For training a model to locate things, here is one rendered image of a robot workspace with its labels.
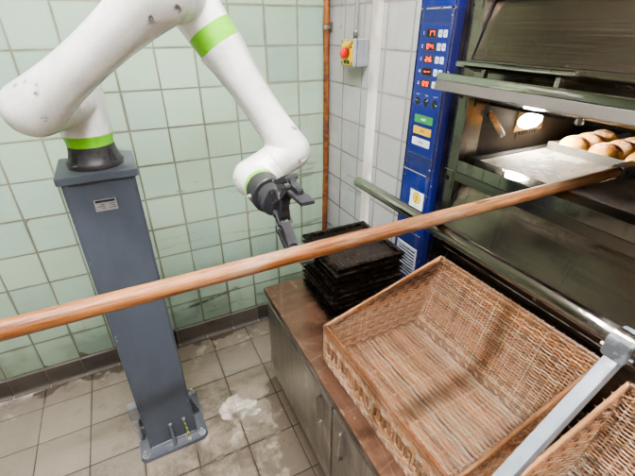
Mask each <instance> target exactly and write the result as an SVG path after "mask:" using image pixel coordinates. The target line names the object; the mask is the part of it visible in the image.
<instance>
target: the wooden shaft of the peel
mask: <svg viewBox="0 0 635 476"><path fill-rule="evenodd" d="M621 175H622V169H621V168H620V167H611V168H608V169H604V170H600V171H596V172H592V173H589V174H585V175H581V176H577V177H573V178H567V179H563V180H559V181H555V182H551V183H547V184H543V185H540V186H536V187H532V188H528V189H524V190H521V191H517V192H513V193H509V194H505V195H498V196H495V197H490V198H486V199H482V200H478V201H474V202H471V203H467V204H463V205H459V206H455V207H452V208H448V209H444V210H440V211H436V212H430V213H426V214H422V215H418V216H414V217H410V218H406V219H403V220H399V221H395V222H391V223H387V224H384V225H380V226H376V227H372V228H368V229H361V230H358V231H354V232H350V233H346V234H342V235H338V236H335V237H330V238H326V239H322V240H318V241H315V242H311V243H307V244H303V245H299V246H292V247H289V248H285V249H281V250H277V251H273V252H269V253H266V254H262V255H258V256H254V257H250V258H246V259H243V260H239V261H235V262H231V263H224V264H221V265H217V266H213V267H209V268H205V269H201V270H198V271H194V272H190V273H186V274H182V275H178V276H175V277H170V278H166V279H162V280H155V281H152V282H148V283H144V284H140V285H136V286H132V287H129V288H125V289H121V290H117V291H113V292H109V293H106V294H102V295H98V296H94V297H87V298H84V299H80V300H76V301H72V302H68V303H64V304H61V305H57V306H53V307H49V308H45V309H41V310H38V311H34V312H30V313H26V314H19V315H16V316H11V317H7V318H3V319H0V342H3V341H6V340H9V339H13V338H17V337H20V336H24V335H28V334H32V333H34V332H41V331H45V330H48V329H52V328H56V327H59V326H62V325H66V324H70V323H74V322H77V321H80V320H84V319H88V318H91V317H95V316H99V315H104V314H108V313H112V312H115V311H119V310H123V309H127V308H129V307H133V306H137V305H141V304H144V303H148V302H151V301H155V300H158V299H162V298H169V297H172V296H175V295H179V294H183V293H186V292H190V291H194V290H197V289H200V288H204V287H208V286H212V285H215V284H219V283H222V282H226V281H232V280H236V279H240V278H243V277H246V276H250V275H254V274H257V273H261V272H265V271H267V270H271V269H275V268H279V267H282V266H286V265H290V264H295V263H299V262H303V261H307V260H310V259H314V258H317V257H321V256H324V255H328V254H332V253H336V252H338V251H342V250H346V249H350V248H353V247H360V246H363V245H366V244H370V243H374V242H378V241H381V240H385V239H388V238H392V237H395V236H399V235H403V234H407V233H409V232H413V231H417V230H423V229H427V228H431V227H433V226H437V225H441V224H445V223H448V222H452V221H455V220H459V219H462V218H466V217H470V216H474V215H477V214H480V213H487V212H490V211H494V210H498V209H502V208H504V207H508V206H512V205H516V204H519V203H523V202H526V201H530V200H533V199H537V198H541V197H545V196H550V195H554V194H558V193H561V192H565V191H569V190H573V189H575V188H579V187H583V186H587V185H590V184H594V183H597V182H601V181H604V180H608V179H614V178H618V177H620V176H621Z"/></svg>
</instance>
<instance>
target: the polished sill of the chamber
mask: <svg viewBox="0 0 635 476"><path fill-rule="evenodd" d="M456 172H458V173H461V174H463V175H466V176H468V177H471V178H473V179H477V180H480V181H482V182H484V183H487V184H488V185H491V186H493V187H496V188H498V189H501V190H503V191H506V192H508V193H513V192H517V191H521V190H524V189H528V188H532V187H536V186H540V185H543V184H546V183H543V182H541V181H538V180H535V179H532V178H528V177H526V176H523V175H520V174H517V173H514V172H511V171H508V170H506V169H504V168H501V167H498V166H495V165H492V164H490V163H487V162H484V161H479V160H477V159H475V158H467V159H462V160H458V163H457V168H456ZM530 201H531V202H533V203H536V204H538V205H540V206H542V207H544V208H547V209H549V210H552V211H554V212H557V213H561V214H563V215H565V216H568V217H570V218H573V219H574V220H577V221H579V222H582V223H584V224H587V225H589V226H592V227H594V228H596V229H599V230H602V231H604V232H607V233H609V234H612V235H614V236H617V237H619V238H621V239H624V240H626V241H629V242H630V243H633V244H635V214H632V213H629V212H625V211H622V210H619V209H616V208H613V207H611V206H609V205H606V204H603V203H600V202H597V201H594V200H592V199H589V198H586V197H584V196H581V195H576V194H574V193H571V192H568V191H565V192H561V193H558V194H554V195H548V196H545V197H541V198H537V199H533V200H530Z"/></svg>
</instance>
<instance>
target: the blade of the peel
mask: <svg viewBox="0 0 635 476"><path fill-rule="evenodd" d="M559 143H560V141H551V142H548V145H547V147H546V149H547V150H551V151H555V152H557V153H561V154H564V155H568V156H572V157H575V158H579V159H582V160H585V161H589V162H595V163H599V164H602V165H606V166H608V167H612V166H613V165H614V164H617V163H621V162H626V161H625V160H619V159H615V158H612V157H608V156H604V155H600V154H596V153H593V152H590V151H586V150H582V149H578V148H574V147H570V146H567V145H563V144H559Z"/></svg>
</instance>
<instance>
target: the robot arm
mask: <svg viewBox="0 0 635 476"><path fill-rule="evenodd" d="M175 26H176V27H177V28H178V29H179V30H180V32H181V33H182V35H183V36H184V37H185V39H186V40H187V41H188V42H189V43H190V44H191V45H192V47H193V48H194V49H195V51H196V52H197V53H198V55H199V56H200V57H201V59H200V60H201V61H202V62H203V63H204V64H205V65H206V66H207V67H208V68H209V69H210V70H211V72H212V73H213V74H214V75H215V76H216V77H217V79H218V80H219V81H220V82H221V83H222V85H223V86H224V87H225V88H226V89H227V91H228V92H229V93H230V94H231V96H232V97H233V99H234V100H235V101H236V102H237V104H238V105H239V107H240V108H241V109H242V111H243V112H244V113H245V115H246V116H247V117H248V119H249V120H250V122H251V123H252V125H253V126H254V128H255V129H256V131H257V133H258V134H260V136H261V138H262V139H263V141H264V143H265V146H264V147H263V148H262V149H261V150H259V151H258V152H256V153H255V154H253V155H251V156H250V157H248V158H246V159H244V160H243V161H241V162H239V163H238V164H237V166H236V167H235V169H234V172H233V184H234V186H235V188H236V190H237V191H238V192H239V193H240V194H241V195H243V196H246V197H247V198H248V199H249V200H250V201H251V202H252V204H253V205H254V206H255V207H256V208H257V209H258V210H259V211H261V212H263V213H266V214H268V215H271V216H274V217H275V219H276V222H277V224H278V227H275V230H276V232H277V233H278V235H279V237H280V240H281V242H282V244H283V248H289V247H295V246H299V244H298V241H297V238H296V235H295V232H294V230H293V227H292V223H293V221H292V218H291V215H290V210H289V205H290V202H291V198H293V199H294V200H295V201H296V202H297V203H298V204H299V205H301V206H306V205H311V204H315V200H314V199H313V198H312V197H310V196H309V195H308V194H306V193H305V192H304V191H303V189H302V188H301V187H300V185H299V183H298V182H297V179H298V177H299V176H298V174H291V173H293V172H294V171H296V170H298V169H299V168H301V167H302V166H304V165H305V164H306V163H307V161H308V159H309V156H310V145H309V143H308V141H307V139H306V138H305V137H304V135H303V134H302V133H301V132H300V130H299V129H298V128H297V127H296V125H295V124H294V123H293V122H292V120H291V119H290V118H289V116H288V115H287V113H286V112H285V111H284V109H283V107H282V106H281V104H280V103H279V101H278V100H277V98H276V97H275V95H274V94H273V92H272V91H271V90H270V88H269V87H268V85H267V83H266V81H265V79H264V78H263V76H262V74H261V73H260V71H259V69H258V67H257V65H256V64H255V62H254V60H253V58H252V56H251V54H250V52H249V50H248V48H247V46H246V44H245V42H244V40H243V38H242V35H241V33H240V32H239V31H237V29H236V27H235V25H234V24H233V22H232V19H231V18H230V16H229V14H228V12H227V11H226V10H225V8H224V7H223V5H222V3H221V2H220V0H101V2H100V3H99V4H98V5H97V6H96V8H95V9H94V10H93V11H92V12H91V14H90V15H89V16H88V17H87V18H86V19H85V20H84V21H83V22H82V23H81V24H80V26H79V27H78V28H77V29H76V30H75V31H74V32H73V33H72V34H71V35H70V36H69V37H67V38H66V39H65V40H64V41H63V42H62V43H61V44H60V45H59V46H58V47H56V48H55V49H54V50H53V51H52V52H51V53H49V54H48V55H47V56H46V57H45V58H43V59H42V60H41V61H39V62H38V63H37V64H35V65H34V66H33V67H31V68H30V69H28V70H27V71H26V72H24V73H23V74H21V75H20V76H18V77H16V78H15V79H13V80H12V81H11V82H9V83H8V84H6V85H5V86H4V87H3V88H2V90H1V91H0V115H1V116H2V118H3V119H4V121H5V122H6V123H7V124H8V125H9V126H10V127H11V128H13V129H14V130H16V131H17V132H19V133H21V134H24V135H26V136H29V137H36V138H42V137H48V136H51V135H54V134H56V133H60V136H61V138H62V139H63V140H64V142H65V144H66V147H67V152H68V157H67V162H66V165H67V168H68V169H69V170H71V171H75V172H93V171H100V170H105V169H110V168H113V167H115V166H118V165H120V164H121V163H123V162H124V156H123V155H122V154H121V153H120V152H119V150H118V149H117V147H116V145H115V143H114V140H113V129H112V122H111V119H110V116H109V111H108V107H107V104H106V100H105V96H104V93H103V89H102V86H101V83H102V82H103V81H104V80H105V79H106V78H107V77H108V76H109V75H110V74H111V73H113V72H114V71H115V70H116V69H117V68H118V67H120V66H121V65H122V64H123V63H124V62H126V61H127V60H128V59H130V58H131V57H132V56H133V55H135V54H136V53H137V52H139V51H140V50H141V49H143V48H144V47H145V46H147V45H148V44H150V43H152V42H153V41H154V40H156V39H157V38H159V37H160V36H162V35H163V34H164V33H166V32H167V31H169V30H170V29H172V28H174V27H175ZM286 183H288V184H286ZM286 219H288V221H286V222H284V221H285V220H286Z"/></svg>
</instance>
